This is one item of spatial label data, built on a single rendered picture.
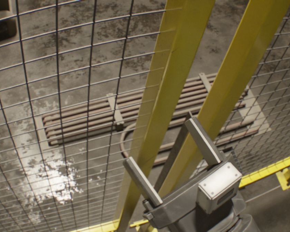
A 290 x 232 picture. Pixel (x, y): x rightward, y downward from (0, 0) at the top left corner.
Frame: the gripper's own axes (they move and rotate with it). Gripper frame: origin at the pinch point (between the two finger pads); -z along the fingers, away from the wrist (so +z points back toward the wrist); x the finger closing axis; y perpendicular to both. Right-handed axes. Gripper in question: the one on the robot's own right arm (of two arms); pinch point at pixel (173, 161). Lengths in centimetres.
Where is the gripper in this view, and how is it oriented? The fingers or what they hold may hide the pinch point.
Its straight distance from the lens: 43.9
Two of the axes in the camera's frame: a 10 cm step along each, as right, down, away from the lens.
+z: 5.4, 8.4, -0.4
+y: -2.3, 2.0, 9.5
